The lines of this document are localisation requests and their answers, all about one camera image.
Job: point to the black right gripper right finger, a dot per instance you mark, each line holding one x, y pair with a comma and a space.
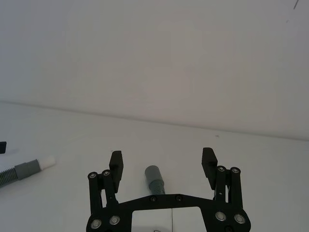
208, 166

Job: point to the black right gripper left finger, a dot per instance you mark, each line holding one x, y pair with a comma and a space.
116, 169

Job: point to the white table cloth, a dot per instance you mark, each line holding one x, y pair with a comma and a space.
60, 135

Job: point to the small black block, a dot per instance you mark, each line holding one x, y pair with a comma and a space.
2, 148

